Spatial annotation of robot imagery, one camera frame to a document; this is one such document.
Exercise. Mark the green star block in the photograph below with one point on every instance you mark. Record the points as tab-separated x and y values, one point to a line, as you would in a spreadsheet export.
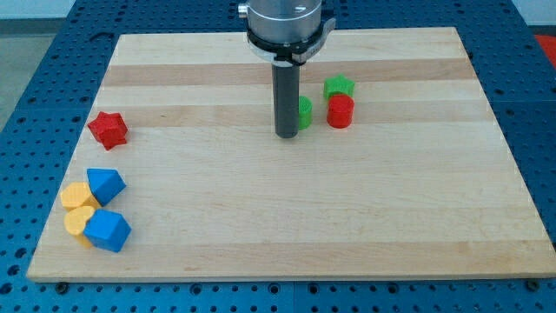
338	84

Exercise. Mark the blue triangular block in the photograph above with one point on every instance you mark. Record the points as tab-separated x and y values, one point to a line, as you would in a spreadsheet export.
105	184

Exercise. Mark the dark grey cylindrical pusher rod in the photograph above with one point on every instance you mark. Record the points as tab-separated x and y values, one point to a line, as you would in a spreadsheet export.
286	83

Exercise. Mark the yellow hexagon block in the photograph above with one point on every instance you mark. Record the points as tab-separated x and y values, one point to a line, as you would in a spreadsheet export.
78	194

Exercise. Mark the green cylinder block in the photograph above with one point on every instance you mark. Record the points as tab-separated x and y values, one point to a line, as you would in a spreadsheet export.
305	112

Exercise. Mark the blue cube block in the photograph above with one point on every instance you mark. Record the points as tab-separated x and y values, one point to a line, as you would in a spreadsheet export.
107	230

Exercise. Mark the red star block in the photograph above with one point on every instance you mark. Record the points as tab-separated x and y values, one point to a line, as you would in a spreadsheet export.
109	129

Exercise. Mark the red cylinder block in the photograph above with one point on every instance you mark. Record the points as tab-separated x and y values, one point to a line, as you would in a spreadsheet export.
340	111

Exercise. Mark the light wooden board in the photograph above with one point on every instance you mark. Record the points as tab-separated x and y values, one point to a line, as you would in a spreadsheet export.
421	185

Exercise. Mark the yellow heart block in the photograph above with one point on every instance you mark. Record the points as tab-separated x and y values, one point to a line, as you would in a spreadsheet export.
75	222

